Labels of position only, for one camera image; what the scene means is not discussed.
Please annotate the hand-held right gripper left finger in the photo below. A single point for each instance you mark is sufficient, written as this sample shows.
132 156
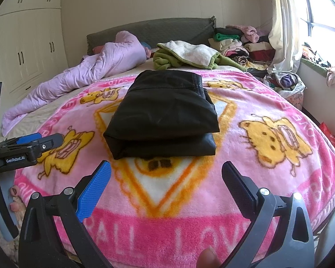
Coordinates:
95 191

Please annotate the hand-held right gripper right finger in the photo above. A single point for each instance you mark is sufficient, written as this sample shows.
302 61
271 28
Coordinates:
240 189

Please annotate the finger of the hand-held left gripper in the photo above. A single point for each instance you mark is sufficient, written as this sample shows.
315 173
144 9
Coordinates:
51 143
29 139

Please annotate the black leather jacket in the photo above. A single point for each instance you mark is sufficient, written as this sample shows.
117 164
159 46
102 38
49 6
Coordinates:
162 111

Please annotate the basket of crumpled clothes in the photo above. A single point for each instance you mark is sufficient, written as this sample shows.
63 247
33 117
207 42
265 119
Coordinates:
287 83

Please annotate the pile of folded clothes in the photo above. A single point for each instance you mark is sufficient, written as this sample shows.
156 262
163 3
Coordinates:
251 50

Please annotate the person's left hand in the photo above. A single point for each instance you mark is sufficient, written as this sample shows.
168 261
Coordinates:
16 208

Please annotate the person's right hand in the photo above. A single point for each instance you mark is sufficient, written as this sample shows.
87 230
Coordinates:
209 259

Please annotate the pink printed blanket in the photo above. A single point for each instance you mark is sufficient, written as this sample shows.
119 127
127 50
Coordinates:
268 173

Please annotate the light pink quilt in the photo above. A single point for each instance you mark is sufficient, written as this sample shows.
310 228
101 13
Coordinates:
86 69

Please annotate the cream wardrobe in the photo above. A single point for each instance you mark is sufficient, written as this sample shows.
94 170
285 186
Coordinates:
25 47

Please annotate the red box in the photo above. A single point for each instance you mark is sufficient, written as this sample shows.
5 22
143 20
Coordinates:
328 134

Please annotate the pink pillow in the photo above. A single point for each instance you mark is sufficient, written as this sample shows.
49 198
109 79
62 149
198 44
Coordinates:
98 49

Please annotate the blue cloth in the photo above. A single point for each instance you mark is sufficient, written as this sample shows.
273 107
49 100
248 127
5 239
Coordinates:
145 45

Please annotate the green window sill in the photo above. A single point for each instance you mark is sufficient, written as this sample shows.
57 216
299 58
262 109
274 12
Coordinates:
312 65

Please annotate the green and white fleece blanket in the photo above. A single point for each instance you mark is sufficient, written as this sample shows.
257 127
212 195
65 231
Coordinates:
189 50

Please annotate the grey padded headboard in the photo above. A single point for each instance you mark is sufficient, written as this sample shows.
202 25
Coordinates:
170 29

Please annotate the cream curtain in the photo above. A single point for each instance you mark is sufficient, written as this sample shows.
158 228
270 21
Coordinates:
284 28

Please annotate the window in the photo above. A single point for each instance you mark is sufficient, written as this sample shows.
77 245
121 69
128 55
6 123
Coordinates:
329 2

